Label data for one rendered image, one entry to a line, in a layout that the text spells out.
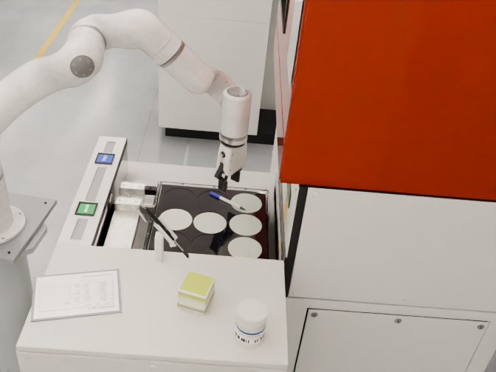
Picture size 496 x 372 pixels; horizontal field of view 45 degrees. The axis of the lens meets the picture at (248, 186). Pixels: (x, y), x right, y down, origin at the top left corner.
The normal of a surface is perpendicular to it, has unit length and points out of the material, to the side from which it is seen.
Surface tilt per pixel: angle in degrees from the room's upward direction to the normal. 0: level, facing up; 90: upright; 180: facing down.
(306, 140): 90
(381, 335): 90
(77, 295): 0
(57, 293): 0
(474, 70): 90
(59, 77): 112
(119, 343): 0
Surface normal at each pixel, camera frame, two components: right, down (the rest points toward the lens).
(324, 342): -0.02, 0.60
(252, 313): 0.09, -0.80
